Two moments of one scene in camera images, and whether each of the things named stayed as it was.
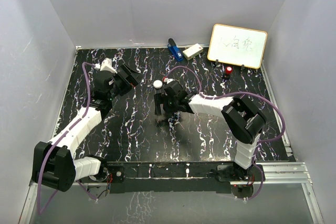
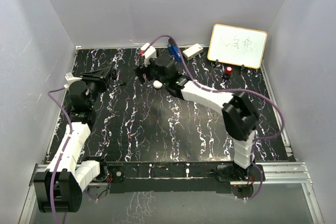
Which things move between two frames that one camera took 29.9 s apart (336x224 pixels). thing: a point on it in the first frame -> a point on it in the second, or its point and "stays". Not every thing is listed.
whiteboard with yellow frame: x=237 y=45 stays
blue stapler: x=175 y=49 stays
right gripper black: x=161 y=98 -> x=139 y=71
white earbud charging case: x=157 y=84 stays
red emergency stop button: x=228 y=71 stays
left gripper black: x=133 y=77 -> x=100 y=77
